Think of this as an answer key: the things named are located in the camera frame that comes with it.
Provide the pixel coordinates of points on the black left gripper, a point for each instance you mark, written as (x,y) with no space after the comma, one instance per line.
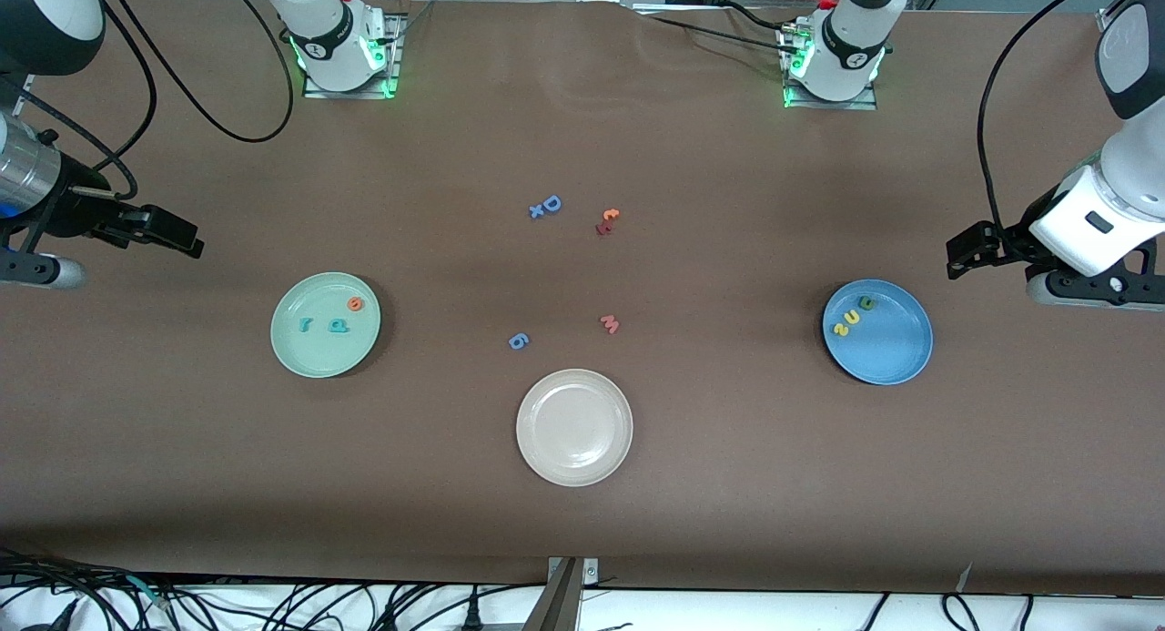
(1012,242)

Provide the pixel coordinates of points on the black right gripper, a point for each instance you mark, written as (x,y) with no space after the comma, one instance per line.
(75,210)

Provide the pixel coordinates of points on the teal letter p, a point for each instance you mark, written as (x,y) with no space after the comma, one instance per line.
(338,324)

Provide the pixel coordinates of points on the blue plate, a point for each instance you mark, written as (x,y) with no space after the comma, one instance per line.
(887,349)

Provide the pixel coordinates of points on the light green plate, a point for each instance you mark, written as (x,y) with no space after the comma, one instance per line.
(325,353)

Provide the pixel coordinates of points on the aluminium corner profile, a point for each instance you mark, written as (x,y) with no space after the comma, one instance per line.
(1115,7)

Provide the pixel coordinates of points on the blue number six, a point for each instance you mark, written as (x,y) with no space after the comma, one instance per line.
(518,341)

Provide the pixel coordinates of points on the red letter w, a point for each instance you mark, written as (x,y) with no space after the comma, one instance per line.
(610,323)

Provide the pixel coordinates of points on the blue letter D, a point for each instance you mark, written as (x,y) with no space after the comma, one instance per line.
(551,203)

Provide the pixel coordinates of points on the beige plate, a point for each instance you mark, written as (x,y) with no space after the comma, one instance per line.
(574,428)

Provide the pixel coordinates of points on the brown paper table cover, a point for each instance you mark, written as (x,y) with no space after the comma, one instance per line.
(582,540)

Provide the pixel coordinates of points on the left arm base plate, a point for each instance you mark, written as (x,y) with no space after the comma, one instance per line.
(856,106)

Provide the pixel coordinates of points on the aluminium table side rail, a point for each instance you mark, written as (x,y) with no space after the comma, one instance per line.
(27,77)

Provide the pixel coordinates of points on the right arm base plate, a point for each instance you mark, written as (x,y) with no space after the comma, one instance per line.
(394,62)

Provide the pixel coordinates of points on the silver metal bracket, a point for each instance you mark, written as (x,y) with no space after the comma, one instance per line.
(590,572)

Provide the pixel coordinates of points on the brown metal post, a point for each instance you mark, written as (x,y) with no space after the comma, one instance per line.
(555,604)

